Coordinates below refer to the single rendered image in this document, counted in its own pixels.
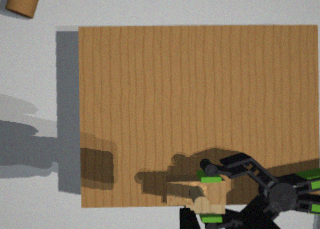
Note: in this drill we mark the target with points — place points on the small light wooden block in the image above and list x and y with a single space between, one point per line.
178 190

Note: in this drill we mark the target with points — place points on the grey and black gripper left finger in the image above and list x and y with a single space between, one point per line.
188 219

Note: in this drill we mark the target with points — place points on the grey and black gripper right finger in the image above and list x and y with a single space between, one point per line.
255 218

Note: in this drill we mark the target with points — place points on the light wooden board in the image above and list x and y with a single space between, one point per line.
156 100

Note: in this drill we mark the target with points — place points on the mallet with black head and wooden handle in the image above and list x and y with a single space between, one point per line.
24 8

